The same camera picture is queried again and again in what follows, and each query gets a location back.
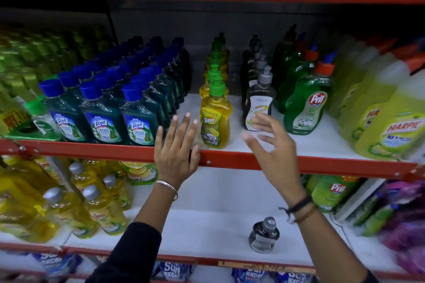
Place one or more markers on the person's right hand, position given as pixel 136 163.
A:
pixel 279 160

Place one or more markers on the person's left hand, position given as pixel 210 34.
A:
pixel 174 161

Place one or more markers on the person's left thumb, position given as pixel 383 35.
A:
pixel 196 156

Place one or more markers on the person's right thumb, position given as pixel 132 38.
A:
pixel 254 143

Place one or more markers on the person's left middle finger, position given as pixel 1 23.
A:
pixel 186 128

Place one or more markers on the person's left little finger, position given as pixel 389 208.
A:
pixel 159 140

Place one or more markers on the person's left forearm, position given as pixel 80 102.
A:
pixel 146 219

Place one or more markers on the person's right forearm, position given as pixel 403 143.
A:
pixel 325 246

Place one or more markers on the row of yellow pump bottles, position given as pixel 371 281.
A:
pixel 215 117

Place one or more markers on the green pouch with lemon print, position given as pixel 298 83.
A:
pixel 139 171

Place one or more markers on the silver bangle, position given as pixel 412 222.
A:
pixel 167 186

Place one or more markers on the row of dark pump bottles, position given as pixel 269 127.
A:
pixel 260 100

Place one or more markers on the rows of blue-capped teal bottles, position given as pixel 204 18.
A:
pixel 103 120

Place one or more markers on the row of green dish-soap bottles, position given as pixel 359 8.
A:
pixel 307 107

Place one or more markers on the green refill pouch red label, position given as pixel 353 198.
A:
pixel 332 191

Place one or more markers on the group of yellow grey-capped bottles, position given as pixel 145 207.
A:
pixel 99 209

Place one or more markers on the dark grey pump bottle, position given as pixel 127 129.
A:
pixel 264 236

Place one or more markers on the row of blue detergent packets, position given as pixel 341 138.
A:
pixel 172 271

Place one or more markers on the white shelf divider card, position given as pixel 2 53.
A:
pixel 358 200

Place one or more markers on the green-capped bottle with white label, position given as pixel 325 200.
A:
pixel 41 120

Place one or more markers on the yellow shelf label strip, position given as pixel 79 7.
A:
pixel 265 265

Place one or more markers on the green cardboard tray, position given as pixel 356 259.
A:
pixel 33 136

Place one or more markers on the green packets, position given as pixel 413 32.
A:
pixel 375 216

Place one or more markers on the rows of lime cleaner jugs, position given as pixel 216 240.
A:
pixel 395 127

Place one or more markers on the rows of light green bottles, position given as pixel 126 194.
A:
pixel 33 57

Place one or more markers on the pile of purple packets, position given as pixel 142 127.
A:
pixel 405 226

